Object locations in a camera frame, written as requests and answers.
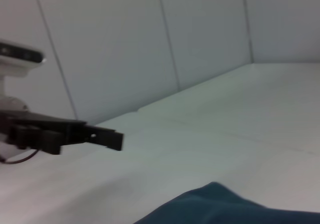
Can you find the white robot head camera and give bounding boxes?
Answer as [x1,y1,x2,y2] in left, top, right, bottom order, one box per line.
[0,39,48,100]

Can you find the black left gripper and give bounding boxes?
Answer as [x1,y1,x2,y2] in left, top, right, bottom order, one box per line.
[0,111,125,156]

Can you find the teal t-shirt with FREE print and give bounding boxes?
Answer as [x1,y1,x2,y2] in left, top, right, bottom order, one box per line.
[133,181,320,224]

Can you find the left arm gripper cable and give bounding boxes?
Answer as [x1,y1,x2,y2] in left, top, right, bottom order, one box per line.
[0,148,40,164]

